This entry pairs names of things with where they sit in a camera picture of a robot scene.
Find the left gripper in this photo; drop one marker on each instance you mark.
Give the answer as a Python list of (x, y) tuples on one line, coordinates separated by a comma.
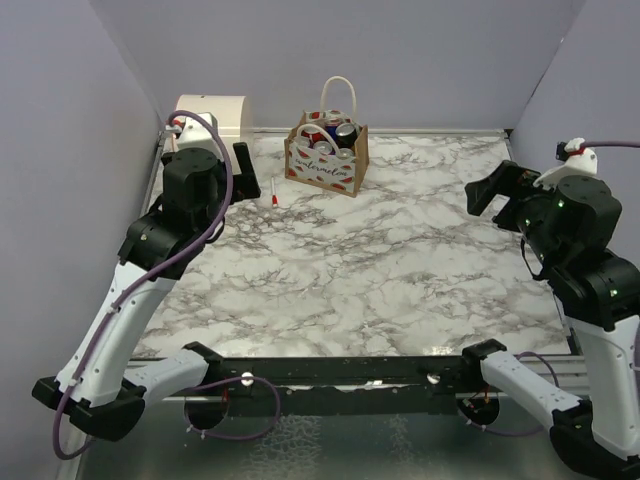
[(243, 185)]

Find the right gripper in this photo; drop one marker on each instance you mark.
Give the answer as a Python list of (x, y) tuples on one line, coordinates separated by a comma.
[(503, 179)]

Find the red soda can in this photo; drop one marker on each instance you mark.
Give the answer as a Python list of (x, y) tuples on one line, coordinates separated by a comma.
[(313, 136)]

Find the blue and silver energy can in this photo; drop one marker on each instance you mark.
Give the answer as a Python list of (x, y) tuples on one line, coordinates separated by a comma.
[(331, 125)]

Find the black and gold can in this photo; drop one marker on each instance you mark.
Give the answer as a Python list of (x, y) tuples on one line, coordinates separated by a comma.
[(346, 135)]

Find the purple soda can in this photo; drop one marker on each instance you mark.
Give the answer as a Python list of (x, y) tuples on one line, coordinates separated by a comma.
[(324, 148)]

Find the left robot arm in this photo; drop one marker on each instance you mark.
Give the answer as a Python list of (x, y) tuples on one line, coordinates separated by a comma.
[(95, 391)]

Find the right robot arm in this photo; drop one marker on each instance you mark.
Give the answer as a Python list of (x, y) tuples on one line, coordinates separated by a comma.
[(566, 217)]

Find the red and white marker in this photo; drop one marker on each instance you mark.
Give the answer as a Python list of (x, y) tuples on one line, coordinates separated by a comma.
[(274, 197)]

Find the cream cylindrical container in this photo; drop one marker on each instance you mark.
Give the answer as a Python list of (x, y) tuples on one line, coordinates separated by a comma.
[(232, 115)]

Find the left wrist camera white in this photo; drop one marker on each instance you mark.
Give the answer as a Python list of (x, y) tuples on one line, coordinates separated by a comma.
[(186, 133)]

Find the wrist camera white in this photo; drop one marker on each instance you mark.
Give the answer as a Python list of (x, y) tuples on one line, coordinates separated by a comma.
[(575, 158), (186, 133)]

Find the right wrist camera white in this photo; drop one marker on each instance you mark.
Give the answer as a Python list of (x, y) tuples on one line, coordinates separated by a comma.
[(575, 158)]

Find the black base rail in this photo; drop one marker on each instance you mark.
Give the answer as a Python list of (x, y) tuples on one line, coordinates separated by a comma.
[(337, 386)]

